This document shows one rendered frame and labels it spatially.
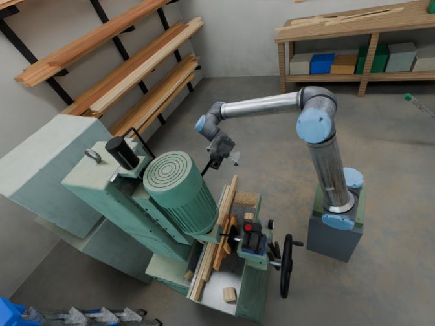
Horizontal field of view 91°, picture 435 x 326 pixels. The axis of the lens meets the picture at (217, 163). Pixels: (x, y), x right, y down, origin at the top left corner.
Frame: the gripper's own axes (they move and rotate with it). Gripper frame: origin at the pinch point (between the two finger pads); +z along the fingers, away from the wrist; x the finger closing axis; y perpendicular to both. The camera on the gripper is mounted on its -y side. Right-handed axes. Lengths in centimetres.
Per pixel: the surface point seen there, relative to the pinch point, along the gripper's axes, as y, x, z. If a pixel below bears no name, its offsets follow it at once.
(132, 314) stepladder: -144, 3, -34
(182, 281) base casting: -69, 14, -4
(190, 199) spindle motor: -10.7, -6.1, 25.2
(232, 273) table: -45, 29, 6
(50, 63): -21, -159, -120
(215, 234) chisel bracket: -31.3, 13.6, 3.9
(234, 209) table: -27.8, 23.2, -22.1
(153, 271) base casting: -78, -1, -11
